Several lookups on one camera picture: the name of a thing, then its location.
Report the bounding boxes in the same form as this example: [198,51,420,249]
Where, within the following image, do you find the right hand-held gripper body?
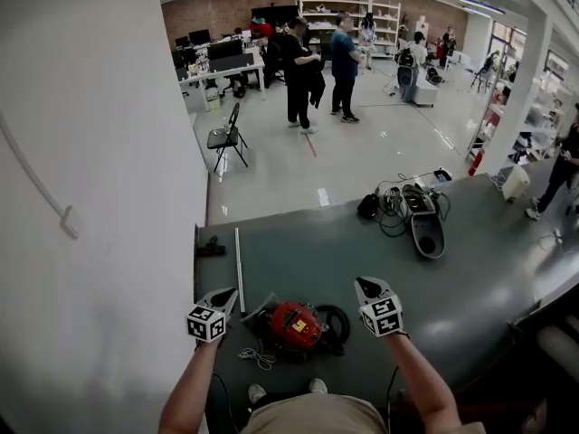
[354,276,404,338]

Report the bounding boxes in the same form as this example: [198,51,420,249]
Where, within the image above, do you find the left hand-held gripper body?
[185,287,240,344]

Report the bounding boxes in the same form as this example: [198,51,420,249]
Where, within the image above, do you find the red vacuum cleaner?
[246,300,325,356]

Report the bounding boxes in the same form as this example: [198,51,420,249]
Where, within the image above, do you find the person's left forearm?
[157,335,225,434]

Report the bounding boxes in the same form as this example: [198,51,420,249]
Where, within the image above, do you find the person's right forearm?
[386,330,463,434]

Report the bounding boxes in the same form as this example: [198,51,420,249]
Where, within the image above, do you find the grey vacuum cleaner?
[401,184,447,260]

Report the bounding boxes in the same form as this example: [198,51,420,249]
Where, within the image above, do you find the white extension tube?
[233,227,248,314]

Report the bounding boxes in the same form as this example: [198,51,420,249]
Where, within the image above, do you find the black floor brush head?
[195,236,227,259]

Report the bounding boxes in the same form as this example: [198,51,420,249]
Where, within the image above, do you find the person's left shoe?
[247,382,268,406]

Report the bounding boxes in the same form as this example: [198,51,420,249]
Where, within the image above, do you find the dark grey floor mat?
[193,157,579,424]

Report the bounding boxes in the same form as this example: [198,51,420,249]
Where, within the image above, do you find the black bag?
[356,193,381,221]

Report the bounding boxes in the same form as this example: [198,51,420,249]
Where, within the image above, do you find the person's beige shirt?
[238,392,391,434]

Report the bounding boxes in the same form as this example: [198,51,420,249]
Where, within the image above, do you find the red fire extinguisher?
[467,148,486,177]

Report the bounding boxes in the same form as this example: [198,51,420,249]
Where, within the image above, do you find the white cylindrical appliance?
[500,164,531,203]

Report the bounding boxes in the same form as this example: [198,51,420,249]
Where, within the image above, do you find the black folding chair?
[206,101,251,174]

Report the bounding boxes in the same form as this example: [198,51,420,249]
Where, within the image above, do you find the white low cabinet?
[412,80,441,109]

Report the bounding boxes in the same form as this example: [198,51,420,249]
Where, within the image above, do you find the grey standing robot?
[395,47,421,104]

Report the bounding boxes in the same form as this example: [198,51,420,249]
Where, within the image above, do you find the white office desk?
[177,45,267,113]

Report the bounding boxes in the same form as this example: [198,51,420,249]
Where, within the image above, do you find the white shelving unit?
[294,0,403,59]

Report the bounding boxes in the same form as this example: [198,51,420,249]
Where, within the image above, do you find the black vacuum hose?
[315,304,352,357]

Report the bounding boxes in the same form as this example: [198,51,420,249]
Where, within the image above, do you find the white power cable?
[237,337,278,372]

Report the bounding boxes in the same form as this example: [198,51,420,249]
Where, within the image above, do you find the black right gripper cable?
[384,365,401,427]

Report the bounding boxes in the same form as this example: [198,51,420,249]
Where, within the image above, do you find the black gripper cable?
[211,372,242,434]
[384,365,401,427]

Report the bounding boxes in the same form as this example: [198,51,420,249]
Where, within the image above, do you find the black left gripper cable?
[211,372,242,434]

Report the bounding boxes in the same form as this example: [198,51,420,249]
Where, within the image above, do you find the black tangled cables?
[374,174,452,239]

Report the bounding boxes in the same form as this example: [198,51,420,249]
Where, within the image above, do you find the white wall cable duct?
[0,109,86,241]

